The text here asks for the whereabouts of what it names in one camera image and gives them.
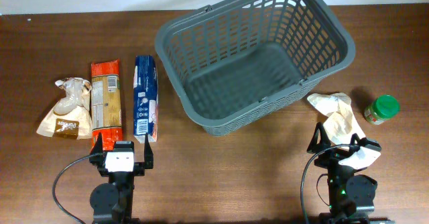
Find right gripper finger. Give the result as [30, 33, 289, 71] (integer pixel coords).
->
[306, 122, 331, 153]
[349, 133, 366, 149]

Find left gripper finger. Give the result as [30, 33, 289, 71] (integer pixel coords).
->
[144, 133, 154, 164]
[90, 133, 103, 156]

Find clear bag with brown label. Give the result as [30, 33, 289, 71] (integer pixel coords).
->
[36, 77, 92, 139]

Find orange pasta packet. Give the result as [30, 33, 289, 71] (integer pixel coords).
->
[90, 59, 123, 151]

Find blue carton box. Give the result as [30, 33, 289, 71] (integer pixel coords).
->
[133, 56, 158, 144]

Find grey plastic shopping basket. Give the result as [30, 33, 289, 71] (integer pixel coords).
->
[155, 0, 356, 136]

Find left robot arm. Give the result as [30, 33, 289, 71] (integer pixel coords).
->
[90, 135, 154, 223]

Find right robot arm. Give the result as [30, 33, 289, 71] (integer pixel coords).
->
[300, 122, 394, 224]

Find crumpled beige paper bag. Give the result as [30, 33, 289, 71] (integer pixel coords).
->
[307, 93, 365, 145]

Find green lidded jar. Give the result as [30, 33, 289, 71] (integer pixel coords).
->
[364, 95, 400, 125]

